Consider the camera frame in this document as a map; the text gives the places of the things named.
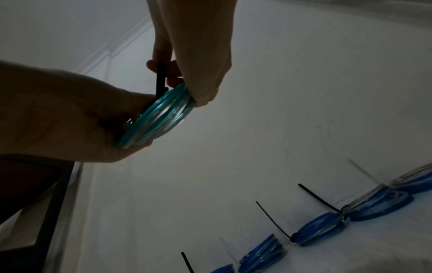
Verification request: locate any black metal frame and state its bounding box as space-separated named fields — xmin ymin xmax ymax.
xmin=0 ymin=157 xmax=83 ymax=273

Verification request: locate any person's right hand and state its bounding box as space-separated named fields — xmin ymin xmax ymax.
xmin=145 ymin=0 xmax=234 ymax=107

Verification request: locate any person's left hand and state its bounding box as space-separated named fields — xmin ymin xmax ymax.
xmin=0 ymin=59 xmax=159 ymax=164

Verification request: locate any blue tube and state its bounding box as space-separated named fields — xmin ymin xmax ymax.
xmin=290 ymin=212 xmax=349 ymax=247

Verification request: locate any blue white coil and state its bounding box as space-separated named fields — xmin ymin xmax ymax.
xmin=390 ymin=164 xmax=432 ymax=195
xmin=340 ymin=185 xmax=415 ymax=222

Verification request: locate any green tube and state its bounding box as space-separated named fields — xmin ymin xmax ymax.
xmin=117 ymin=83 xmax=197 ymax=149

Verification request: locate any long black cable tie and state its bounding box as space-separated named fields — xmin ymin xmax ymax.
xmin=156 ymin=62 xmax=169 ymax=99

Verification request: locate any curled black cable tie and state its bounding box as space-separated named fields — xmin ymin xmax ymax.
xmin=180 ymin=251 xmax=196 ymax=273

